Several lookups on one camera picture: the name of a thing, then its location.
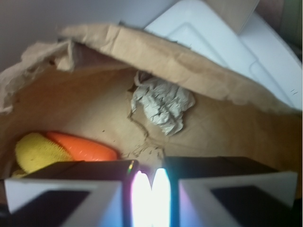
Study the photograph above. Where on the yellow cloth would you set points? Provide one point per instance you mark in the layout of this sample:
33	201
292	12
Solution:
34	152

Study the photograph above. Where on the brown paper bag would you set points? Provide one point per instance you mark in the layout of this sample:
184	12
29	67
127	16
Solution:
83	85

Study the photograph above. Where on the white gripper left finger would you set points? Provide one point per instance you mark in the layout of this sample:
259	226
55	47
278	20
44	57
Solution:
72	194

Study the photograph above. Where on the white plastic tray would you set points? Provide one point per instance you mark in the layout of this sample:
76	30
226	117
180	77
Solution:
257	52

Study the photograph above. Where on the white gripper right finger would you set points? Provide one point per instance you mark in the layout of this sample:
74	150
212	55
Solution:
229	192

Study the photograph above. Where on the orange toy carrot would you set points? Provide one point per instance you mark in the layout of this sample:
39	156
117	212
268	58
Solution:
83	149

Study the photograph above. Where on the white paper ball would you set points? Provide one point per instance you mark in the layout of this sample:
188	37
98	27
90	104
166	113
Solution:
163	102

